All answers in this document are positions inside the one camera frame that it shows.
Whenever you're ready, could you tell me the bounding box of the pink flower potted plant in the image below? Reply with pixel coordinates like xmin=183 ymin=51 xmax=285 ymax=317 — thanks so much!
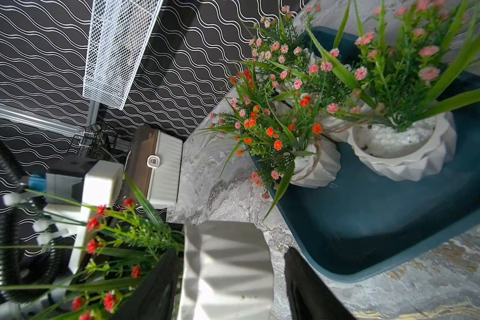
xmin=249 ymin=5 xmax=361 ymax=142

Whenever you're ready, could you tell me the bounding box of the red flower potted plant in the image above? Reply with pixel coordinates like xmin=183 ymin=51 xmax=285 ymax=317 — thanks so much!
xmin=0 ymin=171 xmax=275 ymax=320

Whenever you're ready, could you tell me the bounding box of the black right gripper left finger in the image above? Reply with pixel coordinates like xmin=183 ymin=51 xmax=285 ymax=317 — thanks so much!
xmin=112 ymin=250 xmax=181 ymax=319

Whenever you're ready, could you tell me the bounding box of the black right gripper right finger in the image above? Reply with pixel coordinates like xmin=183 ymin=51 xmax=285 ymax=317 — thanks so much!
xmin=284 ymin=247 xmax=355 ymax=319

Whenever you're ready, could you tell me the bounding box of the brown lid storage box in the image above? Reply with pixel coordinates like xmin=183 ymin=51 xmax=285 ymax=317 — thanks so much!
xmin=125 ymin=127 xmax=183 ymax=209

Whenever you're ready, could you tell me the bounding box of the white wire wall basket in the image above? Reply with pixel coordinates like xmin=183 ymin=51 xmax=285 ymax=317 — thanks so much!
xmin=83 ymin=0 xmax=163 ymax=110

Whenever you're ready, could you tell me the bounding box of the black wire wall basket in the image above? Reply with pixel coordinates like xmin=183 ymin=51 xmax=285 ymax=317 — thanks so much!
xmin=66 ymin=123 xmax=119 ymax=161

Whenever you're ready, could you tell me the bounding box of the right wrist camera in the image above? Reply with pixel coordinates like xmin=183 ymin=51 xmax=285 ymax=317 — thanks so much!
xmin=1 ymin=155 xmax=125 ymax=277

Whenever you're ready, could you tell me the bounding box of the white pot green plant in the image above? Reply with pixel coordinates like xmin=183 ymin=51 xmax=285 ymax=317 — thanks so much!
xmin=303 ymin=0 xmax=480 ymax=183

